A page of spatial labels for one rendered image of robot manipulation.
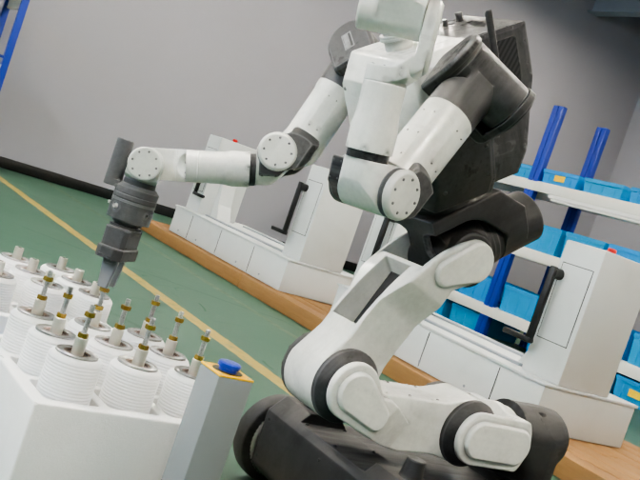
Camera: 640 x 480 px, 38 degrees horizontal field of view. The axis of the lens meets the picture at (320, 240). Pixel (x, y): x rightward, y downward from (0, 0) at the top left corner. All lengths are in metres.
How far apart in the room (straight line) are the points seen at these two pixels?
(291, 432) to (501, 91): 0.83
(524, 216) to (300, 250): 3.26
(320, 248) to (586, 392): 1.96
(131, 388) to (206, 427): 0.18
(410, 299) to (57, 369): 0.65
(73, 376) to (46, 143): 6.60
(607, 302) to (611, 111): 8.33
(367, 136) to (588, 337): 2.36
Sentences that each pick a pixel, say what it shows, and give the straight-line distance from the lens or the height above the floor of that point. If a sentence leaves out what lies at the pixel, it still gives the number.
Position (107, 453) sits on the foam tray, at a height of 0.11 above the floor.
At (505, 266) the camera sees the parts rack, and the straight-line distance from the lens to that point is 7.48.
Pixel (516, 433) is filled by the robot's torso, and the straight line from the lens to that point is 2.00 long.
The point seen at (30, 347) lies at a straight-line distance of 1.73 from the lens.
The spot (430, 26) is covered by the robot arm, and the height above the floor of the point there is 0.93.
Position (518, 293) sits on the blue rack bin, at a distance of 7.38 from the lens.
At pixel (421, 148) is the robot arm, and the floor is 0.77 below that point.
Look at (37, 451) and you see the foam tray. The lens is 1.61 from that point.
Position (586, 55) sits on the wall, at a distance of 11.42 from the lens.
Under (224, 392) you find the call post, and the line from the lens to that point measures 1.55.
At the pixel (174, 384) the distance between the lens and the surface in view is 1.73.
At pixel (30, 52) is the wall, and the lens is 8.06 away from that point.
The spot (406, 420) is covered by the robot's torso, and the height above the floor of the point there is 0.28.
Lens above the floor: 0.65
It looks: 3 degrees down
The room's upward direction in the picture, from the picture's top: 19 degrees clockwise
